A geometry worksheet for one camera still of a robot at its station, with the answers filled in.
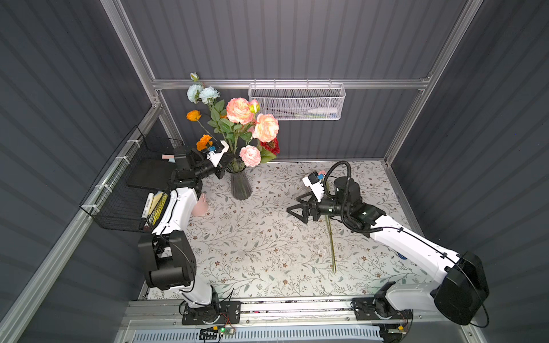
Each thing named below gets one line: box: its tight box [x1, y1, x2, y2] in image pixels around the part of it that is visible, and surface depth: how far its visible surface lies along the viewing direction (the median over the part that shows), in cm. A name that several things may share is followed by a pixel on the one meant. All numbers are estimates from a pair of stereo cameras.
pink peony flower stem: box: [238, 145, 277, 168], surface depth 76 cm
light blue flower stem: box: [186, 72, 236, 141], surface depth 84 cm
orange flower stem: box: [185, 110, 218, 143], surface depth 89 cm
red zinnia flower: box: [259, 136, 281, 156], surface depth 77 cm
